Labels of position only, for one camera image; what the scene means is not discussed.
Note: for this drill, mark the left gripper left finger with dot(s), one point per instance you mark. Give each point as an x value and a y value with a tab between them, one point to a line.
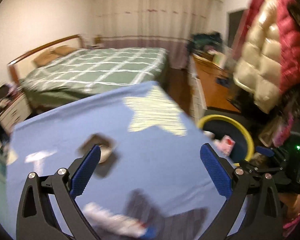
81	170

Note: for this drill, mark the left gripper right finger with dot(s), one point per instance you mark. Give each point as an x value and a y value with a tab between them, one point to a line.
219	170

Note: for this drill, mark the pink small carton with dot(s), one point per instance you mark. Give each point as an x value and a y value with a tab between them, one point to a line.
225	145

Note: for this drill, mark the yellow rimmed trash bin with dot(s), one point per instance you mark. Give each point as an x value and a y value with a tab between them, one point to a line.
224	127

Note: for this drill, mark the brown plastic food tray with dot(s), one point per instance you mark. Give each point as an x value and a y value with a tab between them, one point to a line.
104	169

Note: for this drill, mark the pink floral bag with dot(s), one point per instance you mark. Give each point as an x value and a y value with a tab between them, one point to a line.
283	130

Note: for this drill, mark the blue star tablecloth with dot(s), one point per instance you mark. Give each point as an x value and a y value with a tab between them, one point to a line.
165	167

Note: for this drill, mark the white blue tissue pack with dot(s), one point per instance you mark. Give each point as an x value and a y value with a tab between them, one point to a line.
117	224

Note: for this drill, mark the orange wooden desk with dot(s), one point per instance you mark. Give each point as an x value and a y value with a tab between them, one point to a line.
206	93

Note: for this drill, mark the white bedside cabinet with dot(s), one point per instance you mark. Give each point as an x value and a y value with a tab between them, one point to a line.
17	111

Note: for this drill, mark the cream puffer jacket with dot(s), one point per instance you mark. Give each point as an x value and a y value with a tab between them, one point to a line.
257	51

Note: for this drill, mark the green plaid bed quilt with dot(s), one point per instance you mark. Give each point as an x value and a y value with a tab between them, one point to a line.
87	72

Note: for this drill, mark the brown pillow left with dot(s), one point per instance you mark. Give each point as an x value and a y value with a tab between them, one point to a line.
45	58

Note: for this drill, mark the brown pillow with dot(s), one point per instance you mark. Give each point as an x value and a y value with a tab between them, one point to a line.
64	50
45	58

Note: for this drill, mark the brown pillow right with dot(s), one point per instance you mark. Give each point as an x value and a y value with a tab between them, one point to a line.
64	50

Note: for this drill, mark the wooden bed headboard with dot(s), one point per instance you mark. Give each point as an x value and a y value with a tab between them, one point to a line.
20	67

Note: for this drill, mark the pile of clothes on desk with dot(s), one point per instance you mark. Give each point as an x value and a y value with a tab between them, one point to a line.
205	42

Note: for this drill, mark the red puffer jacket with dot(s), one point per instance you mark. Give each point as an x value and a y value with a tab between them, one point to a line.
289	38

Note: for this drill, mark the striped pink white curtain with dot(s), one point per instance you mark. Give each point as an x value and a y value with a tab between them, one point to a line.
167	24

